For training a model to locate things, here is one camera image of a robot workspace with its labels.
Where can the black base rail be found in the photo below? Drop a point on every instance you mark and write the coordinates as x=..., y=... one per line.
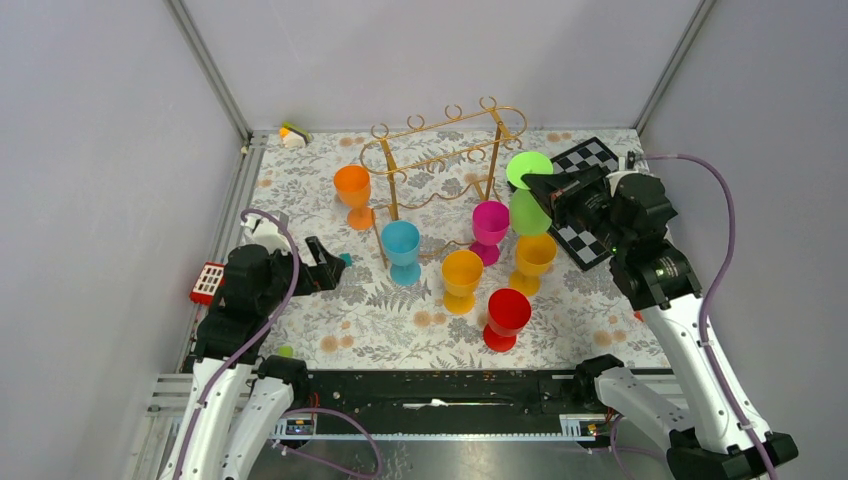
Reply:
x=445, y=403

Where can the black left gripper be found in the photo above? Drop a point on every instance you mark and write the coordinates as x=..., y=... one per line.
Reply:
x=326, y=273

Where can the red plastic wine glass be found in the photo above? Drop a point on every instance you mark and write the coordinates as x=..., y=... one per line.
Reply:
x=508, y=312

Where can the green plastic wine glass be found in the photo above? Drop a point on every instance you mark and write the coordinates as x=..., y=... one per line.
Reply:
x=527, y=218

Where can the yellow plastic wine glass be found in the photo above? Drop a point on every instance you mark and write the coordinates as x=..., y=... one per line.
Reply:
x=461, y=271
x=534, y=256

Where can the black white checkerboard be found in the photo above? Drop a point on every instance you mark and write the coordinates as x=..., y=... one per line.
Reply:
x=590, y=159

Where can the orange white green toy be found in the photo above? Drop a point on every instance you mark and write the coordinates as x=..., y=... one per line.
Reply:
x=294, y=137

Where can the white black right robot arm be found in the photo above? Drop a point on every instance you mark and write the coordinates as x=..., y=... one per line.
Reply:
x=719, y=434

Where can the gold wire wine glass rack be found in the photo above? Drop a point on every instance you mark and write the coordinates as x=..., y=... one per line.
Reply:
x=434, y=165

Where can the yellow plastic wine glass right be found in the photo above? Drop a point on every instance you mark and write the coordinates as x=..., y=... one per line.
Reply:
x=534, y=256

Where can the floral patterned table mat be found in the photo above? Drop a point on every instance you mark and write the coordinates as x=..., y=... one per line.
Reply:
x=370, y=322

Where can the magenta plastic wine glass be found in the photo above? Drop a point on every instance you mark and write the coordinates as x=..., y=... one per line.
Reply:
x=490, y=224

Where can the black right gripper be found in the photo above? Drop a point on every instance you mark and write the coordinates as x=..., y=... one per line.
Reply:
x=554, y=192

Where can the blue plastic wine glass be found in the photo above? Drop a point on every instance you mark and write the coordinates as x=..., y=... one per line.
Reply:
x=401, y=244

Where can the red white small block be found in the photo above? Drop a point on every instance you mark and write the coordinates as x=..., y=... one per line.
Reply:
x=207, y=283

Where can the orange plastic wine glass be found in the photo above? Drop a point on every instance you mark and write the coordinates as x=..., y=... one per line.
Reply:
x=353, y=187

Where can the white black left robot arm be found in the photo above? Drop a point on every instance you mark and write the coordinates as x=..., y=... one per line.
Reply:
x=237, y=397

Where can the yellow plastic wine glass front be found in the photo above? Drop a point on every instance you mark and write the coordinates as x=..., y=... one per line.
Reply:
x=461, y=271

